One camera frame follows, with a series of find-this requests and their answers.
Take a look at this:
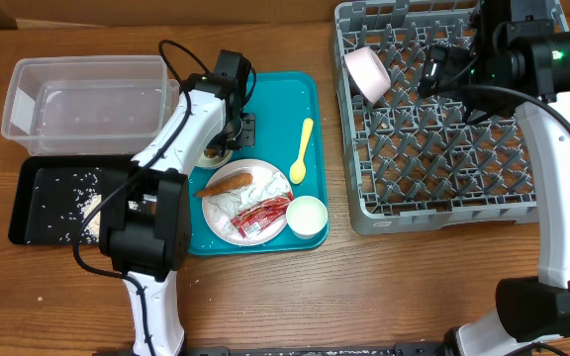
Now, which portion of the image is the yellow plastic spoon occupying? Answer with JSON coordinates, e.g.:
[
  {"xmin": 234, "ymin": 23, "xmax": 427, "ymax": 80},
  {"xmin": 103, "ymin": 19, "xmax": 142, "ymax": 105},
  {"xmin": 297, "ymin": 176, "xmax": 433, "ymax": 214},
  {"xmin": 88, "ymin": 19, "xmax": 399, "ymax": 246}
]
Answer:
[{"xmin": 289, "ymin": 118, "xmax": 314, "ymax": 185}]

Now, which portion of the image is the pink bowl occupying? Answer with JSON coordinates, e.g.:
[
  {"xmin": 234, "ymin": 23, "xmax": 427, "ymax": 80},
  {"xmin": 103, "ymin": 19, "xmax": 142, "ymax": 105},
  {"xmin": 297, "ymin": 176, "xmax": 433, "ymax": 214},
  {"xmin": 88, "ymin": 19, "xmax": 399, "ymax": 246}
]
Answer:
[{"xmin": 344, "ymin": 46, "xmax": 391, "ymax": 103}]

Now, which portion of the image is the grey dishwasher rack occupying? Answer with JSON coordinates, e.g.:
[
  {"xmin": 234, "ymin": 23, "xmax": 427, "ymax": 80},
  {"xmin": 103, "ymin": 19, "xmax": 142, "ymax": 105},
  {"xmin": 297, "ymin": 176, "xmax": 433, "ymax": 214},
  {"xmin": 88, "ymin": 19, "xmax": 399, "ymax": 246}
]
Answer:
[{"xmin": 330, "ymin": 0, "xmax": 570, "ymax": 236}]

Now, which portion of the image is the crumpled white napkin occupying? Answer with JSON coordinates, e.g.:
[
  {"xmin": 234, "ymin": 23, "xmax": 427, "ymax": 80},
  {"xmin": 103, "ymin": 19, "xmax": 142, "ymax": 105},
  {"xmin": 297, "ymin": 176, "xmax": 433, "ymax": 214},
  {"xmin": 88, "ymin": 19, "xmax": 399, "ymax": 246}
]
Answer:
[{"xmin": 207, "ymin": 173, "xmax": 292, "ymax": 236}]

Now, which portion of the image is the spilled white rice pile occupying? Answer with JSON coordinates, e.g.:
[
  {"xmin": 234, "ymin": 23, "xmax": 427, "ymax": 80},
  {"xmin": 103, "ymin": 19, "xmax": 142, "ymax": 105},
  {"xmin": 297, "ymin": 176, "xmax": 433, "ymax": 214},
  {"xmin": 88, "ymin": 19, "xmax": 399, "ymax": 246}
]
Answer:
[{"xmin": 37, "ymin": 170, "xmax": 106, "ymax": 244}]

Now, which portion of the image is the white cup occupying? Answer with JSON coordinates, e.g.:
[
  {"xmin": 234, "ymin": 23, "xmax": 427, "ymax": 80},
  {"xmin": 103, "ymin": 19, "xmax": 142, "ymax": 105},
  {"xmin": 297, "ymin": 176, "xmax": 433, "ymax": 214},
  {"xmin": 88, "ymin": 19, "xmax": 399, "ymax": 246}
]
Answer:
[{"xmin": 286, "ymin": 196, "xmax": 329, "ymax": 239}]

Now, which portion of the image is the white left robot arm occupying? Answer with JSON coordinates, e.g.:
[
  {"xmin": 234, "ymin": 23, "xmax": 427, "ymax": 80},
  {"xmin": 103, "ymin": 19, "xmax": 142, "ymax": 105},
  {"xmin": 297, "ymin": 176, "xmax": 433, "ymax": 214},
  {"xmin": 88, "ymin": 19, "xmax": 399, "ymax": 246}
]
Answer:
[{"xmin": 99, "ymin": 50, "xmax": 256, "ymax": 355}]

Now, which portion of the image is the red snack wrapper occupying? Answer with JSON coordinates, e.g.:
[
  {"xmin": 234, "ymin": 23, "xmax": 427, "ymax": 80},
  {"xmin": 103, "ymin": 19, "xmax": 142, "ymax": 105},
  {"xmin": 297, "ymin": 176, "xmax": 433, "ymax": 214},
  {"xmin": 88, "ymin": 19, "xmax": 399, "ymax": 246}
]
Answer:
[{"xmin": 232, "ymin": 192, "xmax": 294, "ymax": 238}]

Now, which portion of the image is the clear plastic bin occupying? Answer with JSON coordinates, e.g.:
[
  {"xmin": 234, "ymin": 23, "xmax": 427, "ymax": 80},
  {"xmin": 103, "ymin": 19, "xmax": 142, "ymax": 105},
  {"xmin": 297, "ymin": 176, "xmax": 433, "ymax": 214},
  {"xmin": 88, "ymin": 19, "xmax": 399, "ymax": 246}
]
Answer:
[{"xmin": 1, "ymin": 55, "xmax": 179, "ymax": 155}]

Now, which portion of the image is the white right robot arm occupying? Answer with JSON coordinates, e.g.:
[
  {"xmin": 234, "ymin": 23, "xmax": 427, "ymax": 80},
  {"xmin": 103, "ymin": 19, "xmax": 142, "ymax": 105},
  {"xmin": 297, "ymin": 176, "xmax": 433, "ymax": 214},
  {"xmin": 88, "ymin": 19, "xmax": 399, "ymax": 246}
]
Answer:
[{"xmin": 418, "ymin": 0, "xmax": 570, "ymax": 355}]

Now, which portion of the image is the orange carrot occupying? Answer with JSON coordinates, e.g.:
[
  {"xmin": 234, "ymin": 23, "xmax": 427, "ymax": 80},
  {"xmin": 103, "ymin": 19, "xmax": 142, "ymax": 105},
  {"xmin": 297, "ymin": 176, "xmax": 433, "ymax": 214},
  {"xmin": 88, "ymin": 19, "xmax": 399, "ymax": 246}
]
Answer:
[{"xmin": 195, "ymin": 173, "xmax": 253, "ymax": 198}]

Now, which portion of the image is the white bowl with food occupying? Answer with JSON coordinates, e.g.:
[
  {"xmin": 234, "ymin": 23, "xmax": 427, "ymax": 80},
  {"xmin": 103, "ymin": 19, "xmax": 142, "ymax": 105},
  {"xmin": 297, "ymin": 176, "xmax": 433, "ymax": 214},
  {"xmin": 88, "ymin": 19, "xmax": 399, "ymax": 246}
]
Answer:
[{"xmin": 196, "ymin": 149, "xmax": 233, "ymax": 170}]

